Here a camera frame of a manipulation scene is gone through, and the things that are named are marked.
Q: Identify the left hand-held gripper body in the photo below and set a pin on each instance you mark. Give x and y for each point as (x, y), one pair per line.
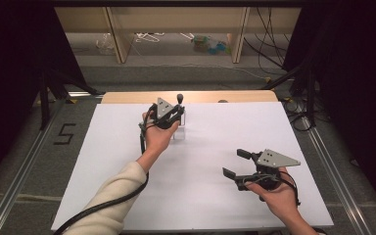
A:
(163, 109)

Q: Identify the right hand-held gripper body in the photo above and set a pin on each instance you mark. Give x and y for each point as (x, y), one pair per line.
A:
(275, 160)

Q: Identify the black makeup brush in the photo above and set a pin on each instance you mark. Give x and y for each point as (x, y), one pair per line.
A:
(179, 97)

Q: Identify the person's left hand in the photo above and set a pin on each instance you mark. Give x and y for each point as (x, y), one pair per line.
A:
(158, 137)

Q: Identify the person's right hand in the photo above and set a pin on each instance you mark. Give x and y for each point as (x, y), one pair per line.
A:
(280, 202)

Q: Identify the wooden table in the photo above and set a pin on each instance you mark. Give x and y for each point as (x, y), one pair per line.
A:
(127, 97)

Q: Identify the white table mat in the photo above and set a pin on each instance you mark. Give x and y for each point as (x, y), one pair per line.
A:
(202, 202)

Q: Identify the colourful plastic bag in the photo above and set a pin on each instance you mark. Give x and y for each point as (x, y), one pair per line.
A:
(209, 45)

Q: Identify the black metal stand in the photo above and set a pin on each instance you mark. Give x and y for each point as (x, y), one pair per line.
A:
(44, 101)
(308, 94)

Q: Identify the white clothes hangers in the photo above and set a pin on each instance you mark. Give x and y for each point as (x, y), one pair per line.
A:
(147, 37)

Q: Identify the clear plastic bag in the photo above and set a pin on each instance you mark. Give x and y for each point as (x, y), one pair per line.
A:
(104, 44)

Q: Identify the wooden shelf unit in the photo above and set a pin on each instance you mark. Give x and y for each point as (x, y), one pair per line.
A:
(176, 19)

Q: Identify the aluminium floor rail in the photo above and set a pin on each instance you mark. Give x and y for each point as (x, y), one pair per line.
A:
(336, 182)
(19, 179)

